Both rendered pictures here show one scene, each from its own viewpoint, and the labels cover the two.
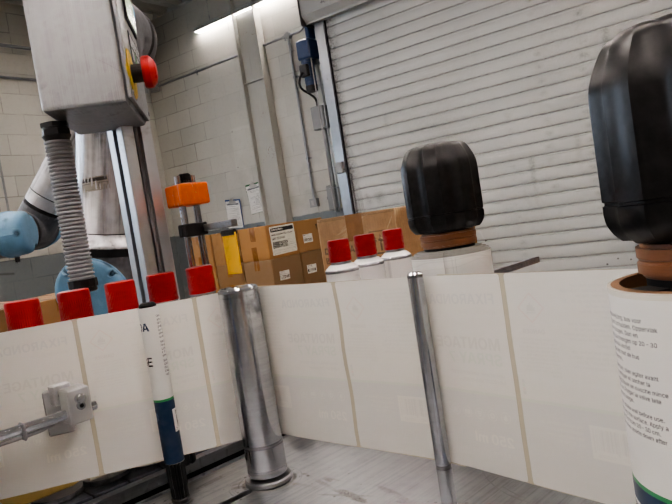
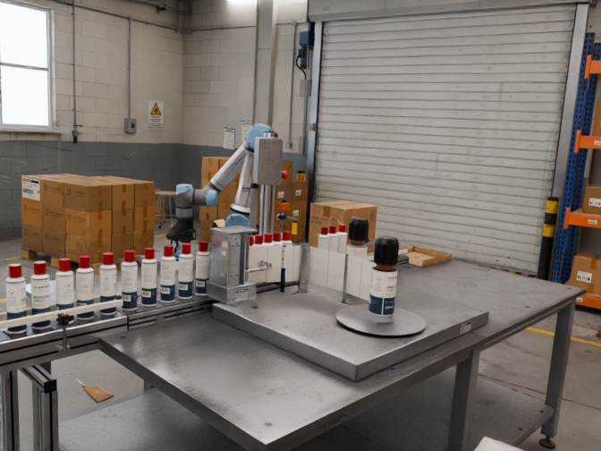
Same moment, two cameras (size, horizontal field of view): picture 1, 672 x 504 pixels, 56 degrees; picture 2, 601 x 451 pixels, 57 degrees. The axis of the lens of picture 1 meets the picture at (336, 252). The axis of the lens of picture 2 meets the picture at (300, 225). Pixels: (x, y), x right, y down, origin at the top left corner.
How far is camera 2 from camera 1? 1.60 m
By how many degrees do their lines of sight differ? 7
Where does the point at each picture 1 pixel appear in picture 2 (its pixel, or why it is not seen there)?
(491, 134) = (416, 131)
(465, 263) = (359, 250)
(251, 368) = (305, 265)
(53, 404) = (261, 264)
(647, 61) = (379, 242)
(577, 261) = (450, 226)
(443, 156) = (360, 223)
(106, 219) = (247, 201)
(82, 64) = (270, 174)
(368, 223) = (333, 211)
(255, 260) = not seen: hidden behind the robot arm
